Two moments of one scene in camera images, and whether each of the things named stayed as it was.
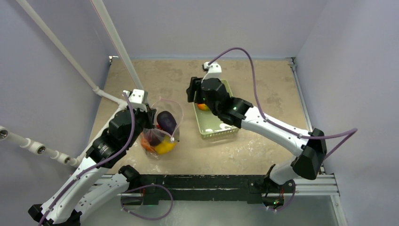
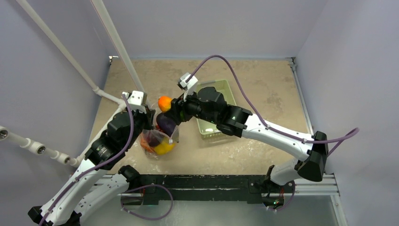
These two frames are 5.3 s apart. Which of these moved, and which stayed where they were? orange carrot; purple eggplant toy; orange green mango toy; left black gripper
Moved: orange green mango toy
Stayed: purple eggplant toy; orange carrot; left black gripper
